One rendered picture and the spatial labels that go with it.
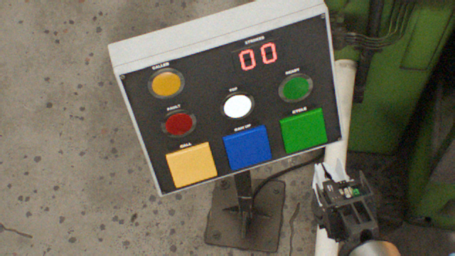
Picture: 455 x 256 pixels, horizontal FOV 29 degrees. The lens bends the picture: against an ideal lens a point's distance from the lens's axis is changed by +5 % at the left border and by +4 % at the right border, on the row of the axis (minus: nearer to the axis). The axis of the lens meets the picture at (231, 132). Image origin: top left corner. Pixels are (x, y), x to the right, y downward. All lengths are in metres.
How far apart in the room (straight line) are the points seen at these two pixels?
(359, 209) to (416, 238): 1.22
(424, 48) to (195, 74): 0.65
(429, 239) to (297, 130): 1.08
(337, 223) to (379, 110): 0.95
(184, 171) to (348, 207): 0.33
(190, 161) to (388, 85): 0.72
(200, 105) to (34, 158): 1.27
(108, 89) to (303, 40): 1.34
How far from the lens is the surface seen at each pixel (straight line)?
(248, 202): 2.27
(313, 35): 1.37
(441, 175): 1.98
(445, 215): 2.35
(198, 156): 1.45
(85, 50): 2.70
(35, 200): 2.57
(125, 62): 1.34
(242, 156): 1.47
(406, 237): 2.48
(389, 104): 2.15
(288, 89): 1.41
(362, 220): 1.26
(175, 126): 1.40
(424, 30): 1.79
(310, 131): 1.47
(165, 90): 1.35
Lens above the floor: 2.40
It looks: 71 degrees down
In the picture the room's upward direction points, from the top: 9 degrees counter-clockwise
